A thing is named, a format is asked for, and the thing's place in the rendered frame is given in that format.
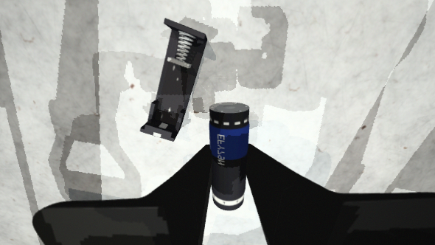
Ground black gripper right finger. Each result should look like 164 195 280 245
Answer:
246 144 435 245

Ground black and blue battery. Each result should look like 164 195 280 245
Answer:
209 102 249 211

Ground black battery holder with spring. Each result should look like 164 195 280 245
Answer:
139 18 207 142

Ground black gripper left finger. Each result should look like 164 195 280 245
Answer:
32 145 212 245

